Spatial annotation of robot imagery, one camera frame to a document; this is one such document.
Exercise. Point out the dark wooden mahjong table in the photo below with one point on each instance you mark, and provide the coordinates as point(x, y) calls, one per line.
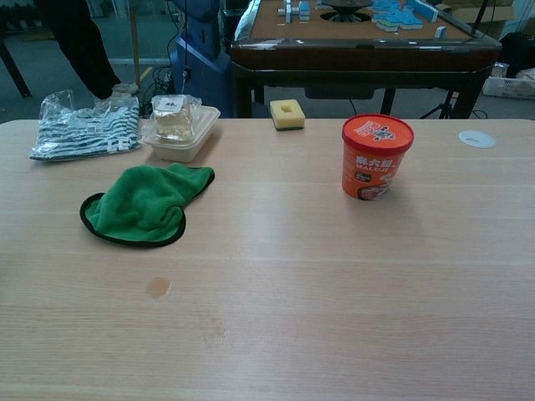
point(355, 54)

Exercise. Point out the clear plastic snack box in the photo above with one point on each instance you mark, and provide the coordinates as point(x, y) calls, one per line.
point(179, 151)

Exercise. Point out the blue white mahjong tile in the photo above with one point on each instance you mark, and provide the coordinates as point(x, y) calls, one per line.
point(303, 14)
point(440, 32)
point(289, 11)

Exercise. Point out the black tripod stand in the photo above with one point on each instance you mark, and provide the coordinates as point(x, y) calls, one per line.
point(446, 103)

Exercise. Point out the black metal frame leg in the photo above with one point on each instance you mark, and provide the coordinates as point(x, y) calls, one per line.
point(14, 67)

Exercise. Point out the cardboard box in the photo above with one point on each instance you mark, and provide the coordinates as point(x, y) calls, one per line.
point(480, 10)

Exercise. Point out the wooden pole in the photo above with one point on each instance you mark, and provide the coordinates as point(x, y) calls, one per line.
point(135, 42)

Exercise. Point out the striped garment in plastic bag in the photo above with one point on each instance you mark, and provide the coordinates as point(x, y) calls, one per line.
point(83, 133)

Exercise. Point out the orange instant noodle cup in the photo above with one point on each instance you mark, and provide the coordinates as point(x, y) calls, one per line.
point(372, 167)

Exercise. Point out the white sneaker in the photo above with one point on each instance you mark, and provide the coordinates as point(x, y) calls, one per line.
point(125, 89)

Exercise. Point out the blue chair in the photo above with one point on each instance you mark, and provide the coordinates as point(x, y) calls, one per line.
point(200, 62)

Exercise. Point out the plastic wrapped bread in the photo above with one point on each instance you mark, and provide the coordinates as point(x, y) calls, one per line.
point(173, 123)

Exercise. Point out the white plastic basket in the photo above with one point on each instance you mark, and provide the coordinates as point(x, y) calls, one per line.
point(510, 87)

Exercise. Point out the green microfibre cloth black trim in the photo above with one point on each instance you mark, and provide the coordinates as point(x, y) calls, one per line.
point(142, 200)

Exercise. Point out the yellow dish sponge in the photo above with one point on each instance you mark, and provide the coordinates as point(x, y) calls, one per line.
point(293, 121)

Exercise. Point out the person's black trouser leg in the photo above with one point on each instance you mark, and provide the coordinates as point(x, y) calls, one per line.
point(83, 46)

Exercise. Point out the black bag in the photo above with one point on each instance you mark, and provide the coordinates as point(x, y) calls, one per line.
point(518, 54)

